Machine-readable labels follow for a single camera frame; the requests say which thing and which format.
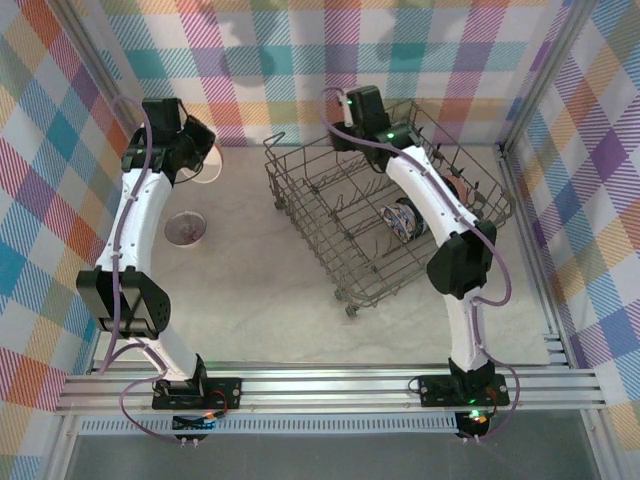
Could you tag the aluminium frame post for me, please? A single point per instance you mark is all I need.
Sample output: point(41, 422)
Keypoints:
point(544, 75)
point(115, 85)

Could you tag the teal rimmed bowl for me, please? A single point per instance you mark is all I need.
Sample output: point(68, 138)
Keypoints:
point(421, 227)

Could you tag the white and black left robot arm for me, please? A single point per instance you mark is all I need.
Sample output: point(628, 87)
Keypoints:
point(135, 220)

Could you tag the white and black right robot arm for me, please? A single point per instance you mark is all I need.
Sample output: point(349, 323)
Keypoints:
point(425, 190)

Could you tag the orange and white bowl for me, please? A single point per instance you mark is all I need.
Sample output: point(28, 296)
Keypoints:
point(210, 170)

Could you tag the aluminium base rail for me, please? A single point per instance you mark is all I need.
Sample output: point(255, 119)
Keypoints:
point(325, 392)

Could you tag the small electronics module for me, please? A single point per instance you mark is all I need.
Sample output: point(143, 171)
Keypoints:
point(192, 425)
point(475, 422)

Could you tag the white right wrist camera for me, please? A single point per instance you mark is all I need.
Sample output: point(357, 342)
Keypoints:
point(347, 112)

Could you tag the blue and yellow patterned bowl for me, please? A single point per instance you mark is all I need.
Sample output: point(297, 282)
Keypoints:
point(397, 220)

